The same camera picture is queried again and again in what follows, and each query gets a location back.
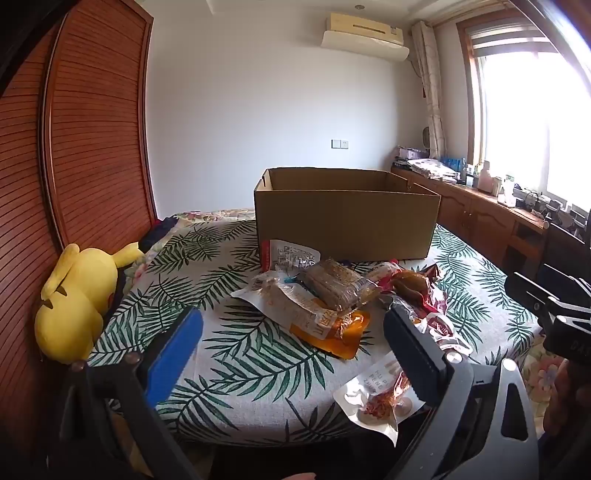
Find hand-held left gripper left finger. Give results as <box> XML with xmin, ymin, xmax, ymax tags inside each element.
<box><xmin>60</xmin><ymin>305</ymin><xmax>206</xmax><ymax>480</ymax></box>

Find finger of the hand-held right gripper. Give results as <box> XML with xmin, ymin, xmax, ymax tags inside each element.
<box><xmin>530</xmin><ymin>295</ymin><xmax>563</xmax><ymax>332</ymax></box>
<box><xmin>504</xmin><ymin>271</ymin><xmax>578</xmax><ymax>308</ymax></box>

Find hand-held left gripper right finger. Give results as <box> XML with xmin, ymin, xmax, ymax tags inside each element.
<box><xmin>382</xmin><ymin>305</ymin><xmax>541</xmax><ymax>480</ymax></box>

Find orange and silver snack pouch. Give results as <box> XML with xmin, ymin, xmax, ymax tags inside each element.
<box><xmin>231</xmin><ymin>271</ymin><xmax>372</xmax><ymax>360</ymax></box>

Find brown cardboard box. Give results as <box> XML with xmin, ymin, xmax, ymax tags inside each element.
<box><xmin>253</xmin><ymin>167</ymin><xmax>441</xmax><ymax>261</ymax></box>

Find person's right hand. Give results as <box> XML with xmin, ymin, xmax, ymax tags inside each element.
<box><xmin>542</xmin><ymin>364</ymin><xmax>591</xmax><ymax>437</ymax></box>

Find white and red snack packet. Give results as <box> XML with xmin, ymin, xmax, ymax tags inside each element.
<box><xmin>413</xmin><ymin>311</ymin><xmax>472</xmax><ymax>356</ymax></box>

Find black chair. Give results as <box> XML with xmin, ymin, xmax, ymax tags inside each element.
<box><xmin>536</xmin><ymin>222</ymin><xmax>591</xmax><ymax>296</ymax></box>

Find red packet of braised meat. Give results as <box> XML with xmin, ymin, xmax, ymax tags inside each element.
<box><xmin>379</xmin><ymin>264</ymin><xmax>450</xmax><ymax>324</ymax></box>

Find clear pouch of chili snack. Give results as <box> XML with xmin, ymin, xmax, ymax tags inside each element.
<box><xmin>332</xmin><ymin>352</ymin><xmax>426</xmax><ymax>446</ymax></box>

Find leaf print bedsheet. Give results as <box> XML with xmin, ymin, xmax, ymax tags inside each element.
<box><xmin>90</xmin><ymin>217</ymin><xmax>546</xmax><ymax>446</ymax></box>

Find pile of small gadgets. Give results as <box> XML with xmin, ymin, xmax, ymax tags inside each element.
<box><xmin>512</xmin><ymin>185</ymin><xmax>591</xmax><ymax>232</ymax></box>

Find white pink snack packet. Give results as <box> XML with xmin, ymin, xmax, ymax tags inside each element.
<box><xmin>365</xmin><ymin>261</ymin><xmax>402</xmax><ymax>282</ymax></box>

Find wooden side cabinet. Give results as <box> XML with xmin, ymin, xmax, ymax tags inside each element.
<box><xmin>392</xmin><ymin>166</ymin><xmax>555</xmax><ymax>278</ymax></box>

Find clear packet of brown bars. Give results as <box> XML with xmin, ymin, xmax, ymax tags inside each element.
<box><xmin>295</xmin><ymin>258</ymin><xmax>382</xmax><ymax>311</ymax></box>

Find yellow plush toy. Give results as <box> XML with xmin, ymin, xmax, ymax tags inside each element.
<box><xmin>34</xmin><ymin>242</ymin><xmax>146</xmax><ymax>361</ymax></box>

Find white pink bottle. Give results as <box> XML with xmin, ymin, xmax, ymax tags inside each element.
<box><xmin>478</xmin><ymin>161</ymin><xmax>497</xmax><ymax>192</ymax></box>

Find dark folded clothes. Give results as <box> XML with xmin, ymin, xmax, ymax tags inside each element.
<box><xmin>139</xmin><ymin>216</ymin><xmax>178</xmax><ymax>252</ymax></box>

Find floral quilt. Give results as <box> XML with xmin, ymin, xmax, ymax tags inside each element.
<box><xmin>175</xmin><ymin>209</ymin><xmax>256</xmax><ymax>222</ymax></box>

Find silver pouch with red edge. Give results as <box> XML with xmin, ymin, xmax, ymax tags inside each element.
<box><xmin>259</xmin><ymin>239</ymin><xmax>321</xmax><ymax>273</ymax></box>

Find stack of papers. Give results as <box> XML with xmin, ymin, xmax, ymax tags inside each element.
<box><xmin>392</xmin><ymin>145</ymin><xmax>462</xmax><ymax>183</ymax></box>

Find wooden framed window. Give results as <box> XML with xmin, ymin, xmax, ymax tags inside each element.
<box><xmin>457</xmin><ymin>18</ymin><xmax>591</xmax><ymax>217</ymax></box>

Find patterned beige curtain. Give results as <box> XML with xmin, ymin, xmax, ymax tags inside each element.
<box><xmin>411</xmin><ymin>21</ymin><xmax>446</xmax><ymax>160</ymax></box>

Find slatted wooden wardrobe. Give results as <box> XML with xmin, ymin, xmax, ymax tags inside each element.
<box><xmin>0</xmin><ymin>0</ymin><xmax>160</xmax><ymax>430</ymax></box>

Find wall air conditioner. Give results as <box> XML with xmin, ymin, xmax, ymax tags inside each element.
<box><xmin>321</xmin><ymin>13</ymin><xmax>411</xmax><ymax>61</ymax></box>

